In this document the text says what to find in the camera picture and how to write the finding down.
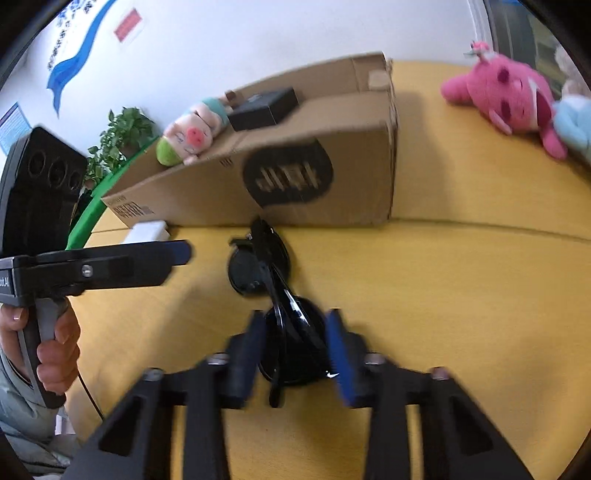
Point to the person's left hand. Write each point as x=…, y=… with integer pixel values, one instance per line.
x=60, y=364

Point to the potted green plant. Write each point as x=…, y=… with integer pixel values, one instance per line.
x=124, y=131

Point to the pink plush toy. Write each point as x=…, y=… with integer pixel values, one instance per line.
x=503, y=92

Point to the wooden desktop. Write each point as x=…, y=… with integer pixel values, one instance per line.
x=438, y=277

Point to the person's left forearm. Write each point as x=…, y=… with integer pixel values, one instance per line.
x=23, y=415

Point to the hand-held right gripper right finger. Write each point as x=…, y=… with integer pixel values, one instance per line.
x=344, y=360

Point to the glass door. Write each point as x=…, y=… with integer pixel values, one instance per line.
x=521, y=32

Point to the blue wave wall decoration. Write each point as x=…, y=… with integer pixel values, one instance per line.
x=69, y=69

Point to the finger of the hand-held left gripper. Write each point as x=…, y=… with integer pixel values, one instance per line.
x=115, y=272
x=180, y=253

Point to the green curved board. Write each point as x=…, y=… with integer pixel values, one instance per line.
x=90, y=212

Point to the red wall sign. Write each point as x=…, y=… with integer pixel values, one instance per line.
x=130, y=25

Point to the blue framed wall poster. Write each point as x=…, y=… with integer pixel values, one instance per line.
x=14, y=127

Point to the white rectangular box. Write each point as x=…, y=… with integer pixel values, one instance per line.
x=147, y=230

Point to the pig plush toy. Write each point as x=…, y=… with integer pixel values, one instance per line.
x=194, y=131

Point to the light blue plush toy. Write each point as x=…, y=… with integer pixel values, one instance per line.
x=577, y=124

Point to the black rectangular box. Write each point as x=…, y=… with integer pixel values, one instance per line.
x=265, y=108

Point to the cardboard box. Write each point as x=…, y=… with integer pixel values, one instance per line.
x=351, y=175

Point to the black sunglasses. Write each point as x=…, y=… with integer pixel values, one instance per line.
x=251, y=277

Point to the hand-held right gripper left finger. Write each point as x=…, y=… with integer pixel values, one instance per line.
x=251, y=350

